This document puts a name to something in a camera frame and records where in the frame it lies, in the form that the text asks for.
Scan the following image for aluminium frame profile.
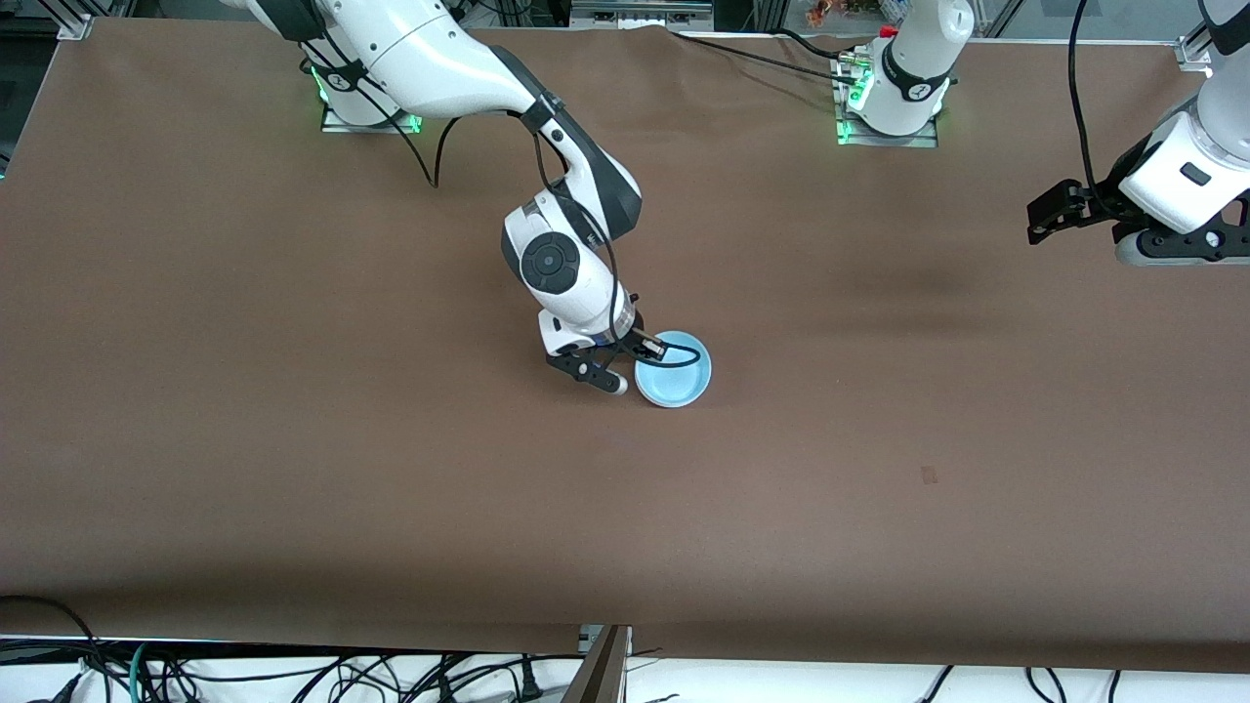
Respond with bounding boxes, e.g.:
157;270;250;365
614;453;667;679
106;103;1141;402
559;623;634;703

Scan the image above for thick black looped cable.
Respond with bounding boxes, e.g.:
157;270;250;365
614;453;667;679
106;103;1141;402
0;594;110;703

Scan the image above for brown table cover sheet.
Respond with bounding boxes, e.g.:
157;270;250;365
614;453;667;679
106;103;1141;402
0;18;1250;675

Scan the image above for light blue plastic bowl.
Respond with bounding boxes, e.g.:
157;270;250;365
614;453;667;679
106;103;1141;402
634;330;713;407

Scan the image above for long black cable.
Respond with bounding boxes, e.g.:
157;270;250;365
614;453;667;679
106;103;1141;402
667;29;860;81

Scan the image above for short black cable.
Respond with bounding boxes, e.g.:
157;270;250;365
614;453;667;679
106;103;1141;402
771;27;856;63

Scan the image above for grey metal rail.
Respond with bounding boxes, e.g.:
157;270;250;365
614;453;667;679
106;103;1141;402
569;0;716;32

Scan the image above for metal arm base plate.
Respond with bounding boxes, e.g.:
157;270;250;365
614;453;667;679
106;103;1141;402
320;103;423;136
836;115;940;149

